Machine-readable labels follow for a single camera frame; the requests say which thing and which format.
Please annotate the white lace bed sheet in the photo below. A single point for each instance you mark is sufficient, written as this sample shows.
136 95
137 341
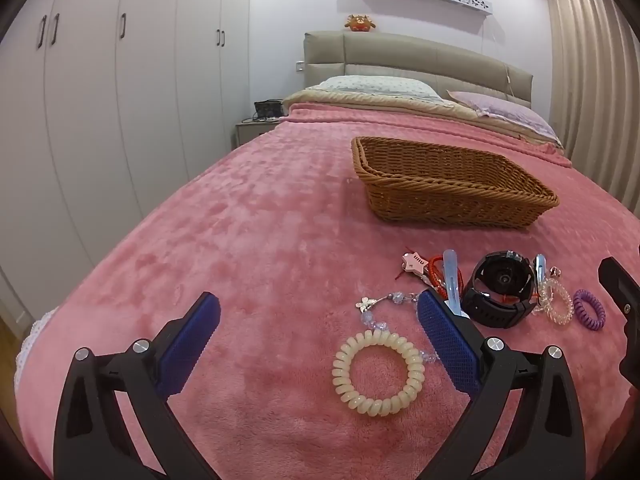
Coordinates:
30 345

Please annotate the beige quilt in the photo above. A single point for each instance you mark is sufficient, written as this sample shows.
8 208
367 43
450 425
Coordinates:
310 96

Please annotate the beige nightstand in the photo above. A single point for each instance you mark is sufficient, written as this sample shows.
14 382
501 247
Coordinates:
250 132

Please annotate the beige curtain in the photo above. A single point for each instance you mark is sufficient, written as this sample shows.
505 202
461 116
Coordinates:
590 60

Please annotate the white wardrobe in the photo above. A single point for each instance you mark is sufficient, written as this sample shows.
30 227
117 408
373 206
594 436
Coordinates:
100 110

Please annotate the purple pillow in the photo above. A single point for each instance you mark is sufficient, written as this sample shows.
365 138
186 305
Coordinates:
500 110

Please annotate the silver hair clip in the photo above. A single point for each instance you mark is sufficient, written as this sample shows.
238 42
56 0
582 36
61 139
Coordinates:
541 267

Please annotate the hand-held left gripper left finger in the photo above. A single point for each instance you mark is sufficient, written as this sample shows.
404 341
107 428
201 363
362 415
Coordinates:
192 340

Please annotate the pink star hair clip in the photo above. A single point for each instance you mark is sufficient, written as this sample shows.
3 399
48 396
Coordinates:
415 264

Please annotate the white floral pillow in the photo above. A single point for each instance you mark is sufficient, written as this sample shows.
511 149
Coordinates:
375 85

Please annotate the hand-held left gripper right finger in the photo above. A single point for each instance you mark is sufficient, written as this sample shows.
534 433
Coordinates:
447 345

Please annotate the beige padded headboard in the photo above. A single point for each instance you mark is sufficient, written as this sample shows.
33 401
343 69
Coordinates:
400 55

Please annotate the brown wicker basket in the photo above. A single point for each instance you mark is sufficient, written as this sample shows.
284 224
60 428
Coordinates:
450 200

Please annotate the pink fleece blanket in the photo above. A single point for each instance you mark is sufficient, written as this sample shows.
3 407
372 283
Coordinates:
250 210

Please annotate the black wrist watch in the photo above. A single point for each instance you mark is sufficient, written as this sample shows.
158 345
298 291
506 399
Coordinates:
492 310

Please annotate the black device on nightstand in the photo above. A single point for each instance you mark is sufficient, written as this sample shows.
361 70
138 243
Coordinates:
267 109

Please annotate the silver earring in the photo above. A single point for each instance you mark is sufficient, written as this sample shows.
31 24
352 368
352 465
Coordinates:
555 273

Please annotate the translucent blue hair clip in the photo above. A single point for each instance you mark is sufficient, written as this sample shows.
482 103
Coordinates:
452 270

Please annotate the orange plush toy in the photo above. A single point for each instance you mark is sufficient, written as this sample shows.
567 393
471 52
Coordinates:
360 23

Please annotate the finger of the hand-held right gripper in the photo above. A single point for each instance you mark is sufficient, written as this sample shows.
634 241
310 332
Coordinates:
620 285

